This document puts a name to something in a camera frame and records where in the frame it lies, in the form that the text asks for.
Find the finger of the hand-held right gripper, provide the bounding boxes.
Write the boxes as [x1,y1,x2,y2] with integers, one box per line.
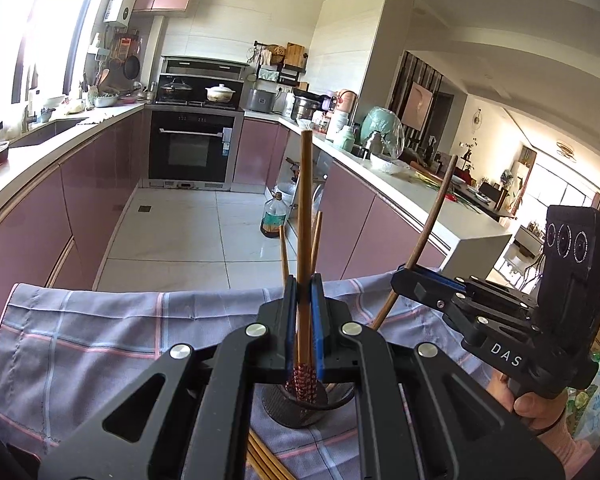
[410,266,538,311]
[392,267,531,341]

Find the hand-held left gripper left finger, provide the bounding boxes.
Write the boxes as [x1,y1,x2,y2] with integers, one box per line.
[37,275,301,480]

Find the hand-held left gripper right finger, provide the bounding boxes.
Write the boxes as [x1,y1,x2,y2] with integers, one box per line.
[307,274,566,480]

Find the black mesh holder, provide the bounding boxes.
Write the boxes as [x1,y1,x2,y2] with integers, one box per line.
[261,380,366,428]

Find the bunch of wooden chopsticks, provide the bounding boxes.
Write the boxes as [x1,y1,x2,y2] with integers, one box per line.
[247,429,297,480]

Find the person's right forearm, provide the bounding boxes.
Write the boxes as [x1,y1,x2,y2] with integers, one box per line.
[532,410,598,480]

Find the person's right hand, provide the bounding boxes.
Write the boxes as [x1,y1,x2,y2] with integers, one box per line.
[489,374,568,432]

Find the pink base cabinets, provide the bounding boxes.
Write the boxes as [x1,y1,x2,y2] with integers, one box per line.
[232,117,448,281]
[0,107,153,356]

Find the white plastic bag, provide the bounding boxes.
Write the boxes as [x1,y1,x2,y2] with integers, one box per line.
[567,355,600,441]

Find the plastic oil bottle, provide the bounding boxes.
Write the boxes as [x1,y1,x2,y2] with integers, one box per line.
[260,191,289,238]

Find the white bowl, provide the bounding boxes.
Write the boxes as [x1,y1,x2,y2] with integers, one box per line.
[370,152,410,175]

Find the grey-blue plaid cloth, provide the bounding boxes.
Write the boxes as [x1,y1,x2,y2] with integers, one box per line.
[0,272,486,480]

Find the black built-in oven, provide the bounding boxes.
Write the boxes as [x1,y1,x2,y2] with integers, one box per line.
[148,110,237,191]

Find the silver rice cooker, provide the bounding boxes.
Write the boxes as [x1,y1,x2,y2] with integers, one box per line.
[245,89,276,113]

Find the white casserole pot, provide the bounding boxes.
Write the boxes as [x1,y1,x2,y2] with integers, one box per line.
[205,84,238,105]

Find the black lidded pot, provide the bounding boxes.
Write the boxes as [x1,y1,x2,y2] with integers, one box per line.
[158,77,193,102]

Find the black range hood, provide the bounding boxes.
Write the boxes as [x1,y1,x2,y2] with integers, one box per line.
[160,55,251,81]

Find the kitchen sink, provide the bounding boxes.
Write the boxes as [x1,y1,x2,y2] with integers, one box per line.
[10,117,88,148]

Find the steel faucet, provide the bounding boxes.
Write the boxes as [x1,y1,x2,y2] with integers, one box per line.
[22,87,38,131]

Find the large kitchen window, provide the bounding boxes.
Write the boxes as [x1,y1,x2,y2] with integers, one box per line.
[0,0,106,106]

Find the framed wall picture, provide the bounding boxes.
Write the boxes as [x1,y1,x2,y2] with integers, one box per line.
[402,81,438,131]

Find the black wall rack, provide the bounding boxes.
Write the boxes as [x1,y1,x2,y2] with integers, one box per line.
[254,42,308,86]

